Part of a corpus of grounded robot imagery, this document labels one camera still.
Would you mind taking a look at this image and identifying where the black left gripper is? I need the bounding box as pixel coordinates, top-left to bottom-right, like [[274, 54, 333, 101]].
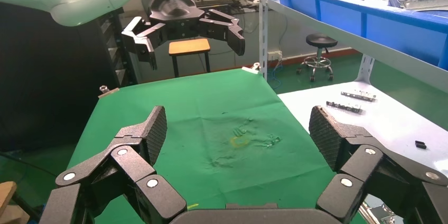
[[121, 0, 246, 71]]

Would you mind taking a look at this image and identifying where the white metal shelf rack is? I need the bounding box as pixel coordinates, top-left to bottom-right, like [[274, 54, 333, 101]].
[[258, 0, 448, 94]]

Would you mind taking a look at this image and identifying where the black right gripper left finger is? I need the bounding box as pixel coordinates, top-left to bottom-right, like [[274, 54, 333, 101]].
[[39, 105, 188, 224]]

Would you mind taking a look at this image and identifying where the blue plastic bin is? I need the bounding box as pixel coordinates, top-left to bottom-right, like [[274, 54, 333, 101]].
[[271, 0, 448, 71]]

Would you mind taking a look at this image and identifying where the long connector strip part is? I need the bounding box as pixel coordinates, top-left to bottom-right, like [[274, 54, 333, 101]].
[[325, 100, 363, 115], [340, 89, 378, 103]]

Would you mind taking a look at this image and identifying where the black round swivel stool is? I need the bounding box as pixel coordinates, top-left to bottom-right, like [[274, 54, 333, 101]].
[[296, 33, 339, 82]]

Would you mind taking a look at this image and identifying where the green table cloth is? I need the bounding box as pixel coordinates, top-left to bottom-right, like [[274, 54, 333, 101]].
[[66, 68, 367, 224]]

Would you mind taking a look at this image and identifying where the wooden block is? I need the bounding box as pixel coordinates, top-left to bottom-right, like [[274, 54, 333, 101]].
[[0, 181, 31, 224]]

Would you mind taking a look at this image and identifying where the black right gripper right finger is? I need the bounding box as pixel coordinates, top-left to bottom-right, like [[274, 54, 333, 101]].
[[309, 105, 448, 224]]

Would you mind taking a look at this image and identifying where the shiny metal part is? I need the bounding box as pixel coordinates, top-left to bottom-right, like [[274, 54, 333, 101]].
[[358, 196, 398, 224]]

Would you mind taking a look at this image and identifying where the black shelf cabinet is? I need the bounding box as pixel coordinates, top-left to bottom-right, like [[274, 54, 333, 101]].
[[0, 2, 141, 153]]

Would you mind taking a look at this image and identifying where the metal table clamp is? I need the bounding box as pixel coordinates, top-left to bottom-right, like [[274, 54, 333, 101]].
[[241, 62, 262, 74], [99, 85, 120, 98]]

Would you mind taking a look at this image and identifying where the wooden top stool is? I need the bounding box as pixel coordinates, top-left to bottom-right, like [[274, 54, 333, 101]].
[[169, 38, 212, 78]]

